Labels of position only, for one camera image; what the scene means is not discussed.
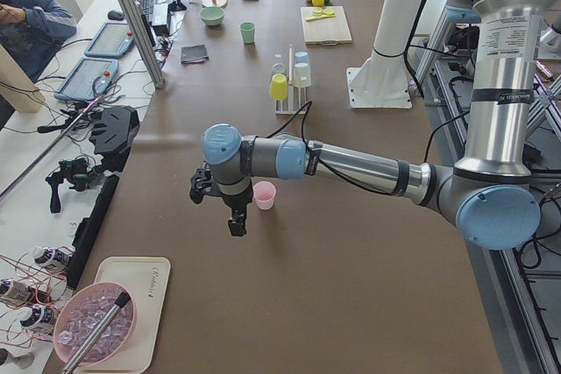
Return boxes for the white camera stand base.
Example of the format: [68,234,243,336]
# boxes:
[346,0,424,109]

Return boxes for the wooden cutting board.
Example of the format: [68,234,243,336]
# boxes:
[300,6,352,45]

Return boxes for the light blue cup on rack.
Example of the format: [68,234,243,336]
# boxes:
[294,51,310,67]

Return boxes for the grey cup on rack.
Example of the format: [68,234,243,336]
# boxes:
[272,62,287,75]

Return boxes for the white wire cup rack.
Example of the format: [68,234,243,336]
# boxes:
[274,45,311,115]

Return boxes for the pink plastic cup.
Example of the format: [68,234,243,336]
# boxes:
[253,180,277,210]

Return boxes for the green plastic cup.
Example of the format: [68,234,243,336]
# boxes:
[239,22,255,45]

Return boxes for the green bowl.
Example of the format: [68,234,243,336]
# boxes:
[199,6,224,27]

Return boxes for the yellow cup on rack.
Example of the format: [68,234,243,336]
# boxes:
[269,74,288,101]

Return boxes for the pink bowl with ice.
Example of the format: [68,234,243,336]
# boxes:
[53,282,137,367]

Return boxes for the blue teach pendant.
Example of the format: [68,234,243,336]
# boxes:
[84,22,134,59]
[53,57,119,102]

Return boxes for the grey folded cloth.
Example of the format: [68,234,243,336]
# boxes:
[180,45,209,64]

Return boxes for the seated person blue hoodie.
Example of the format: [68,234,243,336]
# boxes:
[1,0,76,81]

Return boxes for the white cup on rack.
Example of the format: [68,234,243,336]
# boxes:
[293,62,311,88]

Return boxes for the cream plastic tray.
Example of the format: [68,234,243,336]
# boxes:
[92,257,171,373]

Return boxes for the aluminium frame post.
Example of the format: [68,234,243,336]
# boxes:
[118,0,165,89]

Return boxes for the lemon slices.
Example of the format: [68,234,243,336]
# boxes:
[312,7,335,18]

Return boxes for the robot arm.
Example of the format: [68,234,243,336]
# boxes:
[189,0,557,250]

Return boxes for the yellow plastic knife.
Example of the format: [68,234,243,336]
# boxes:
[305,15,334,22]

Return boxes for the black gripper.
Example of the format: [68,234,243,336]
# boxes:
[189,163,253,236]

